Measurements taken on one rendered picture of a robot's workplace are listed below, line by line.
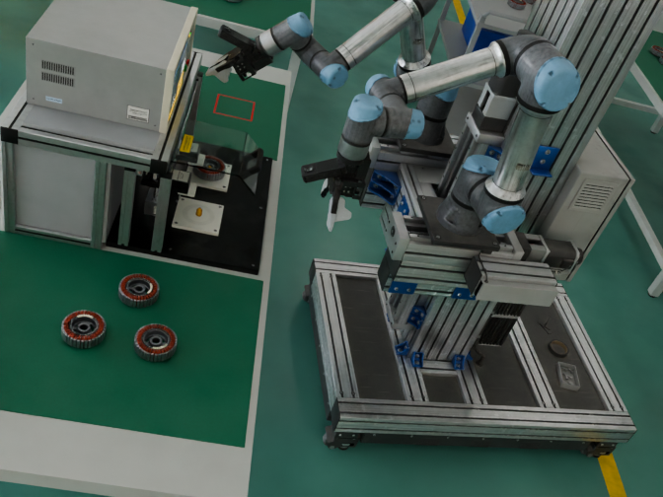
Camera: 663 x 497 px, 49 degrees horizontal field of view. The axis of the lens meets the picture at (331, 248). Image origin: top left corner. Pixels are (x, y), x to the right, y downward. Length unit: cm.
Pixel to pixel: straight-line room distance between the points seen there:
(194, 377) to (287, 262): 161
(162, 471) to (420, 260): 102
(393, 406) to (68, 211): 135
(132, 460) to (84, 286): 58
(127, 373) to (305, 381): 120
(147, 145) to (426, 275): 95
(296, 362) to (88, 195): 128
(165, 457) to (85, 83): 102
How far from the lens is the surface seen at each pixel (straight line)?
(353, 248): 372
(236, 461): 186
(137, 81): 210
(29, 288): 218
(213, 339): 208
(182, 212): 242
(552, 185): 252
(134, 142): 211
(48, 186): 222
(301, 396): 298
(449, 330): 289
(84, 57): 211
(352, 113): 175
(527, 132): 196
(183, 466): 184
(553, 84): 187
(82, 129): 214
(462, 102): 508
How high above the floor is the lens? 230
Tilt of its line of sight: 39 degrees down
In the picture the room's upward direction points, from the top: 19 degrees clockwise
